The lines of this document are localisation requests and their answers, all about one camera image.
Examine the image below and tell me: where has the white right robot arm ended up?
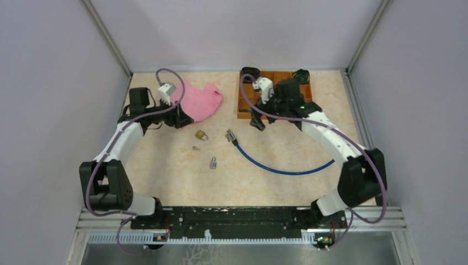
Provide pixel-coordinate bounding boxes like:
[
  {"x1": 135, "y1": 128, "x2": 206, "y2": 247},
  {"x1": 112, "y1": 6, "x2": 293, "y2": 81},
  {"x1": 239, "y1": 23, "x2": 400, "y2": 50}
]
[{"x1": 251, "y1": 77, "x2": 388, "y2": 227}]

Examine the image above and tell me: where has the blue ethernet cable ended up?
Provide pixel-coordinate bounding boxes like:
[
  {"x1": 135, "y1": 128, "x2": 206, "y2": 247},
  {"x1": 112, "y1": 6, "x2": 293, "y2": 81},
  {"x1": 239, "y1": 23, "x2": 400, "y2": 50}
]
[{"x1": 225, "y1": 129, "x2": 336, "y2": 176}]

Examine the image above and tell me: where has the pink cloth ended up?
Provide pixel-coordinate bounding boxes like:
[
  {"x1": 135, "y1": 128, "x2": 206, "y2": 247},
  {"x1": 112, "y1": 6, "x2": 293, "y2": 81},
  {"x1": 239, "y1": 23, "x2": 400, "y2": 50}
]
[{"x1": 180, "y1": 79, "x2": 224, "y2": 123}]

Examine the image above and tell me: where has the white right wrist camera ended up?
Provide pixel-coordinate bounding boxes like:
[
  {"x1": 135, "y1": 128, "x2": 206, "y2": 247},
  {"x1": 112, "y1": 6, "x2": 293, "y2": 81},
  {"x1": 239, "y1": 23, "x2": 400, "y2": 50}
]
[{"x1": 252, "y1": 77, "x2": 275, "y2": 104}]

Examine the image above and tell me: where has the grey slotted cable duct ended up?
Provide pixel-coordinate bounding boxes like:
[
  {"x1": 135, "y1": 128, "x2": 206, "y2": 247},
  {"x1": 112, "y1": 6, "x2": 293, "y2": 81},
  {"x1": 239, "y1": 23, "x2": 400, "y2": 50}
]
[{"x1": 88, "y1": 229, "x2": 333, "y2": 245}]

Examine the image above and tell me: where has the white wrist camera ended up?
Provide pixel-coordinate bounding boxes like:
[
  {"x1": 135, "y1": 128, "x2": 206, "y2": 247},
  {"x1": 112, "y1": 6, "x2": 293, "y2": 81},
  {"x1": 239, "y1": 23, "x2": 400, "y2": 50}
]
[
  {"x1": 252, "y1": 77, "x2": 275, "y2": 104},
  {"x1": 158, "y1": 83, "x2": 177, "y2": 105}
]

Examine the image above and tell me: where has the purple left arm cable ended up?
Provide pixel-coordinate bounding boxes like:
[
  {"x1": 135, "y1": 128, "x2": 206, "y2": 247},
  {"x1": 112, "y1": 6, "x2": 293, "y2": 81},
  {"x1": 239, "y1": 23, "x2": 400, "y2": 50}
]
[{"x1": 85, "y1": 68, "x2": 186, "y2": 256}]

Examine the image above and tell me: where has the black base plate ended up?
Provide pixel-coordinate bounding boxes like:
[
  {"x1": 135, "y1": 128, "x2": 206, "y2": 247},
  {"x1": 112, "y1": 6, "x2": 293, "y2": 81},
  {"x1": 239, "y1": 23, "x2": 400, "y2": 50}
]
[{"x1": 130, "y1": 201, "x2": 348, "y2": 240}]

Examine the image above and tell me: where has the wooden compartment tray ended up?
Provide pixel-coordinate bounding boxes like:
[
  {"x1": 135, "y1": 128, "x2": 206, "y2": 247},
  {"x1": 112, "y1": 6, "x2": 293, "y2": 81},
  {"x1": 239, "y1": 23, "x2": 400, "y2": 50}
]
[{"x1": 237, "y1": 70, "x2": 315, "y2": 120}]

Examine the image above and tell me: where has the grey combination lock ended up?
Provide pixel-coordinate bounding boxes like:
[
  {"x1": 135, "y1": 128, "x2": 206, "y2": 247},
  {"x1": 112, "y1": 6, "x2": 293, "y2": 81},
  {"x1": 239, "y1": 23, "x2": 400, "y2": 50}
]
[{"x1": 209, "y1": 157, "x2": 217, "y2": 169}]

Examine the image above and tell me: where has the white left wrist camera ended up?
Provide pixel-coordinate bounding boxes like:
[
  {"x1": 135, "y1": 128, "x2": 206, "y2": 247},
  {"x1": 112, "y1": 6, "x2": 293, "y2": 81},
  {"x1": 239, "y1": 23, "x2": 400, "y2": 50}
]
[{"x1": 158, "y1": 83, "x2": 177, "y2": 105}]

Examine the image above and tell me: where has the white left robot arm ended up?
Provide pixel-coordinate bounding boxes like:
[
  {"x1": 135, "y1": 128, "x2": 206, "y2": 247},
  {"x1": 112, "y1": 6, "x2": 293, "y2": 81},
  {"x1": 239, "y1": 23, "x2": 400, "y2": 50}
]
[{"x1": 79, "y1": 83, "x2": 194, "y2": 229}]

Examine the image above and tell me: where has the brass padlock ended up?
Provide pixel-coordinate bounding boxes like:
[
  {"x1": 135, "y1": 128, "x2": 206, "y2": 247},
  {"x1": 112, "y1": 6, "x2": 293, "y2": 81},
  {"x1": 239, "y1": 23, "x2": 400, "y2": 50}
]
[{"x1": 194, "y1": 130, "x2": 209, "y2": 141}]

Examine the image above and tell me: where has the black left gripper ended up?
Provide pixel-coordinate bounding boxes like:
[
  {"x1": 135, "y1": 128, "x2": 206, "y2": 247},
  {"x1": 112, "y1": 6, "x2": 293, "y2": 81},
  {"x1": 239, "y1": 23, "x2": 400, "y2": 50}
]
[{"x1": 146, "y1": 95, "x2": 194, "y2": 129}]

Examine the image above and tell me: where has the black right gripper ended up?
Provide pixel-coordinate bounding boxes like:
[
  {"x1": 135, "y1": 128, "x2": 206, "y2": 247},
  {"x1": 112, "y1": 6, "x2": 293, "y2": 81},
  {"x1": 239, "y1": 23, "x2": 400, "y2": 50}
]
[{"x1": 249, "y1": 87, "x2": 289, "y2": 131}]

